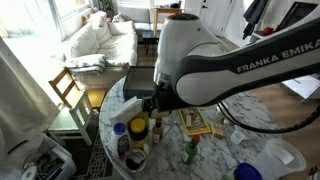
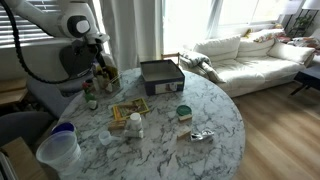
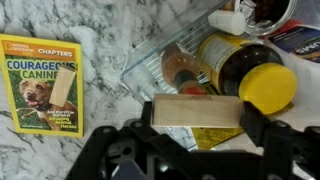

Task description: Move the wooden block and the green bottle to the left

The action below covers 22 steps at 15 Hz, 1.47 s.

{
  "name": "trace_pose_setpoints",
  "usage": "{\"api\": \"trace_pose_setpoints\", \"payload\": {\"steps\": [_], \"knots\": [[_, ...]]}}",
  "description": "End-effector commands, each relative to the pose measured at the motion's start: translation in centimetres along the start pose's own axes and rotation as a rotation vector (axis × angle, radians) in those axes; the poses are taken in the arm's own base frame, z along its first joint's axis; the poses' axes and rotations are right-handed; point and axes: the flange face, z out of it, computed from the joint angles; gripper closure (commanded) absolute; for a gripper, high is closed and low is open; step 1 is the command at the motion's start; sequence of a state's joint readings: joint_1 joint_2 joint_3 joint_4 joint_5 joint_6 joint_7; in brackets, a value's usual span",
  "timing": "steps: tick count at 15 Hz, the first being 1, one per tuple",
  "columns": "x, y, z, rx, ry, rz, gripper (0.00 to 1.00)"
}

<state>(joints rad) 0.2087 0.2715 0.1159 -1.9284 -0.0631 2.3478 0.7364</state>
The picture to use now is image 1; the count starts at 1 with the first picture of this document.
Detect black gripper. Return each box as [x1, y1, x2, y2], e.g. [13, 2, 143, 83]
[141, 84, 181, 116]

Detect light wooden block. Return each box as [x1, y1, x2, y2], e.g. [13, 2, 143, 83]
[150, 110, 172, 120]

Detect green bottle with red cap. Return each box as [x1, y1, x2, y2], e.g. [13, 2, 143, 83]
[181, 134, 201, 166]

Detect brown sauce bottle red cap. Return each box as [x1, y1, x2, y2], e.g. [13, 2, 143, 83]
[152, 117, 165, 145]

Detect small wooden block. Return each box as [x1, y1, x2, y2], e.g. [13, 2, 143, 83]
[185, 114, 193, 129]

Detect white bottle with blue cap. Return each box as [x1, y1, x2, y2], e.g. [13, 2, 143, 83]
[111, 122, 132, 158]

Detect ribbed wooden block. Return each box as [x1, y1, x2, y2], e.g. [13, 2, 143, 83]
[209, 121, 225, 140]

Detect white paper stack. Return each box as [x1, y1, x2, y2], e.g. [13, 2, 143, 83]
[108, 95, 146, 126]

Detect dark blue open box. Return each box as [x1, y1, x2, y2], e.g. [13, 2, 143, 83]
[122, 65, 158, 102]

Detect dark jar with yellow lid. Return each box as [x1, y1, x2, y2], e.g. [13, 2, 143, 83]
[128, 117, 150, 150]

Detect clear plastic organizer bin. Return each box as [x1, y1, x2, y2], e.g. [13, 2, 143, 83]
[106, 104, 177, 175]

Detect yellow animal picture book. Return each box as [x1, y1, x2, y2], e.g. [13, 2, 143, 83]
[178, 107, 213, 137]

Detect white cup with dark contents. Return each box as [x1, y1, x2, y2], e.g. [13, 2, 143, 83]
[123, 148, 149, 173]

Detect small white chair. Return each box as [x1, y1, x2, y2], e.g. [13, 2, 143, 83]
[47, 91, 95, 147]

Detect black coffee table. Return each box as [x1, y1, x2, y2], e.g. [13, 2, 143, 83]
[141, 30, 160, 55]

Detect long white sofa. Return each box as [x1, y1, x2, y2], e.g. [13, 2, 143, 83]
[49, 11, 139, 90]

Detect patterned dark rug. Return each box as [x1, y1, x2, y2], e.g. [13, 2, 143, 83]
[71, 126, 115, 180]

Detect grey white folded blanket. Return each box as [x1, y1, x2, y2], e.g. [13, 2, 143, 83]
[64, 53, 107, 75]

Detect wooden chair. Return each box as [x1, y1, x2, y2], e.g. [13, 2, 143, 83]
[48, 66, 108, 111]

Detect short white sofa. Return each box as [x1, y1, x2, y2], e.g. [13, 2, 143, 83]
[116, 6, 168, 33]

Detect small clear measuring cup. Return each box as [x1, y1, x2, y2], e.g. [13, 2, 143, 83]
[229, 129, 246, 146]

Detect tall wooden side table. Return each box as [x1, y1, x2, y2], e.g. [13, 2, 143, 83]
[152, 7, 185, 34]

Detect clear floor storage bin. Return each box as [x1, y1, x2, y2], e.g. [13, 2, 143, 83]
[19, 133, 78, 180]

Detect white door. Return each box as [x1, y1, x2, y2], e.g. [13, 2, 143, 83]
[196, 0, 232, 34]

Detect blue round lid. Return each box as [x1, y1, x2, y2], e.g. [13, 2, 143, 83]
[233, 162, 264, 180]

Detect white curtain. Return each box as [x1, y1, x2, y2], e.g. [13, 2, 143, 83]
[0, 36, 62, 168]

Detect white tape roll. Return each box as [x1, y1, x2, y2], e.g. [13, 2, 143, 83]
[21, 165, 39, 180]

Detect dark hanging jacket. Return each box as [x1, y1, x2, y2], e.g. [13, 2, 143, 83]
[242, 0, 270, 41]

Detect small red object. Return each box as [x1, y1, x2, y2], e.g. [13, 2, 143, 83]
[261, 26, 275, 37]

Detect large clear plastic pitcher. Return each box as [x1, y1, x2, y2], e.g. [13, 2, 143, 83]
[253, 137, 308, 180]

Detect white shelf unit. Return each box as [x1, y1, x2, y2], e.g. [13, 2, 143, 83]
[281, 73, 320, 103]

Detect black monitor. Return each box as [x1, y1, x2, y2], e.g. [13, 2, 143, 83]
[277, 1, 320, 33]

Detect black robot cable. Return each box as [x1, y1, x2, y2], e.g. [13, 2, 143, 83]
[216, 101, 320, 135]

